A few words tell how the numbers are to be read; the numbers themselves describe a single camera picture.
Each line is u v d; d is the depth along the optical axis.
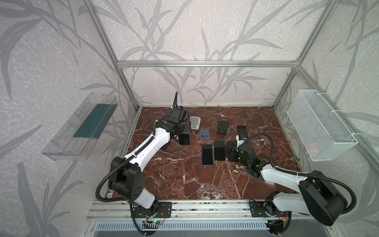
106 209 0.75
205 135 0.99
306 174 0.48
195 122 0.99
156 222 0.70
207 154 0.94
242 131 1.05
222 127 1.01
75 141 0.63
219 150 0.97
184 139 0.96
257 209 0.74
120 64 0.94
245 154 0.67
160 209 0.73
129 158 0.44
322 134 0.62
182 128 0.77
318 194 0.42
